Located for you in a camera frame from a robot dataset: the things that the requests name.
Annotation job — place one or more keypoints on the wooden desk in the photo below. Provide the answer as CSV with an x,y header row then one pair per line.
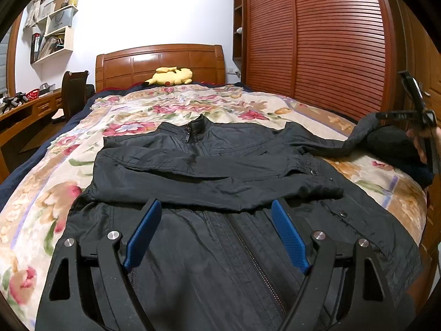
x,y
24,117

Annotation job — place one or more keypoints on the dark wooden chair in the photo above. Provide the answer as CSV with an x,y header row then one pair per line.
x,y
74,89

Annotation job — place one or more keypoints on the white cloth bundle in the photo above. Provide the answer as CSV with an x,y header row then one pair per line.
x,y
36,10

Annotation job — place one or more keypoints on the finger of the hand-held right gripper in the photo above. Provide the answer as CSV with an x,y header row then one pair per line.
x,y
411,88
396,114

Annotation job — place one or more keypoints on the wall socket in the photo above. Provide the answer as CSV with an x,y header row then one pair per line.
x,y
230,71

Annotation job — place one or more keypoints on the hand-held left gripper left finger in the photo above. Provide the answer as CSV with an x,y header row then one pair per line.
x,y
144,229

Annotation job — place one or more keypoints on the wooden bed headboard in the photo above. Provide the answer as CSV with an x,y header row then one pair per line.
x,y
144,63

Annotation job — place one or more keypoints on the wooden louvered wardrobe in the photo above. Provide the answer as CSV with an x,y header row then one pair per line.
x,y
327,38

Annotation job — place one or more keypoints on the grey window blind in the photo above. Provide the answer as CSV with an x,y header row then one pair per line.
x,y
2,69

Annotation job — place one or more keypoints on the black tools on desk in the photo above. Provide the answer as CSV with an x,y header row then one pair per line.
x,y
12,101

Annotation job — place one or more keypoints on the white wall shelf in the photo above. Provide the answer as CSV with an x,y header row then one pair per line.
x,y
67,41

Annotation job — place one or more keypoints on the bed with floral cover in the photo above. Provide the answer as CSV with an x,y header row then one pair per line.
x,y
137,113

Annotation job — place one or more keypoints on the black zip jacket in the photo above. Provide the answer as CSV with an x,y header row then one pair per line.
x,y
213,165

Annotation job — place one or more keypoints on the red basket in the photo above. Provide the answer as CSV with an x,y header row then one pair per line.
x,y
33,94

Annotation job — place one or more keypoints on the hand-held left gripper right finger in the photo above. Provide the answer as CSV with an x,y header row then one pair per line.
x,y
289,234

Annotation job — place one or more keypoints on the person's right hand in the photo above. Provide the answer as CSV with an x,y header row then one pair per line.
x,y
418,144

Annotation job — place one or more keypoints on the row of books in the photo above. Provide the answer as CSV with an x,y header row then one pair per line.
x,y
44,44

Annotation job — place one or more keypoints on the grey paper bag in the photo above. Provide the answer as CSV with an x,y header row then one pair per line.
x,y
62,20

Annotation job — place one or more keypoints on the wooden window frame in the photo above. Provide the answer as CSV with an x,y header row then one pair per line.
x,y
13,55

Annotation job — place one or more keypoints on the yellow plush toy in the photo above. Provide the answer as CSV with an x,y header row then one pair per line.
x,y
172,75

